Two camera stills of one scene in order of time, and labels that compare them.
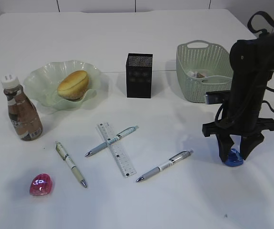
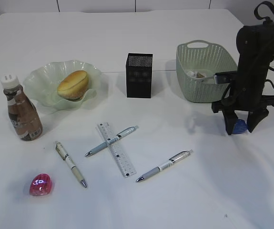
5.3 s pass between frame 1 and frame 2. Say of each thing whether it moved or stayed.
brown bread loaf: stayed
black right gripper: moved
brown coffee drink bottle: stayed
